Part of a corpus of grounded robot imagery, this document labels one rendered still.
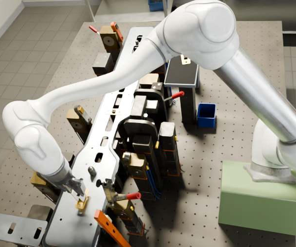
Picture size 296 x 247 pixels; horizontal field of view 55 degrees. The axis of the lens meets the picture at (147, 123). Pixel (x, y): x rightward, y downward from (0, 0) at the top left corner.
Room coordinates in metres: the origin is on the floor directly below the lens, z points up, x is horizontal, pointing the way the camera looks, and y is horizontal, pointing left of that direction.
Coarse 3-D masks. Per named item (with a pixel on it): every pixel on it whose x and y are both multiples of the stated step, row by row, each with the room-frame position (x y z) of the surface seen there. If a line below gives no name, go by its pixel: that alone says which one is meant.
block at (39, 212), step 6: (36, 204) 0.58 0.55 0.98; (30, 210) 0.56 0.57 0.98; (36, 210) 0.55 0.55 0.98; (42, 210) 0.54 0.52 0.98; (48, 210) 0.54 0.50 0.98; (30, 216) 0.53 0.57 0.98; (36, 216) 0.53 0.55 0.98; (42, 216) 0.52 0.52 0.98; (48, 216) 0.51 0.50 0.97; (48, 222) 0.50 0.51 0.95
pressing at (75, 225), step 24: (96, 120) 0.93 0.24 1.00; (120, 120) 0.89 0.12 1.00; (96, 144) 0.79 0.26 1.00; (72, 168) 0.70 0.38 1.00; (96, 168) 0.66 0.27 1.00; (96, 192) 0.55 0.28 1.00; (72, 216) 0.48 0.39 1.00; (48, 240) 0.41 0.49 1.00; (72, 240) 0.38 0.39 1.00; (96, 240) 0.36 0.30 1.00
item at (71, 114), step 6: (72, 114) 0.97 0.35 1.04; (72, 120) 0.95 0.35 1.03; (78, 120) 0.93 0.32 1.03; (72, 126) 0.96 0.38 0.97; (78, 126) 0.94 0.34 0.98; (84, 126) 0.93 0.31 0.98; (90, 126) 0.95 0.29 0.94; (78, 132) 0.96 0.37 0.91; (84, 132) 0.94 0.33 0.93; (84, 138) 0.95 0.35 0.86; (84, 144) 0.96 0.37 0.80
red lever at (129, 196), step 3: (138, 192) 0.43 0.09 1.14; (123, 195) 0.46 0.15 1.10; (126, 195) 0.45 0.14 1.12; (129, 195) 0.44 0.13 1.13; (132, 195) 0.43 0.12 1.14; (135, 195) 0.42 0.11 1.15; (138, 195) 0.42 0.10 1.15; (114, 198) 0.46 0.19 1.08; (117, 198) 0.46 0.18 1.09; (120, 198) 0.45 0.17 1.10; (123, 198) 0.44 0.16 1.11; (126, 198) 0.44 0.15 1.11; (129, 198) 0.43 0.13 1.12; (132, 198) 0.42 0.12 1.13; (135, 198) 0.42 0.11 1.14; (138, 198) 0.41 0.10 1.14
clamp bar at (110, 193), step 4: (100, 180) 0.48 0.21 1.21; (108, 180) 0.47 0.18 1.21; (96, 184) 0.47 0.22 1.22; (100, 184) 0.47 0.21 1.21; (104, 184) 0.46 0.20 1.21; (108, 184) 0.46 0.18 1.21; (112, 184) 0.46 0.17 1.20; (104, 188) 0.45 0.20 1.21; (108, 188) 0.44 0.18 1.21; (112, 188) 0.47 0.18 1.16; (104, 192) 0.45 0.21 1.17; (108, 192) 0.44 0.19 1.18; (112, 192) 0.46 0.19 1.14; (108, 196) 0.45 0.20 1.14; (112, 196) 0.46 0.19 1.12; (108, 200) 0.45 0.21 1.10; (112, 200) 0.45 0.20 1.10
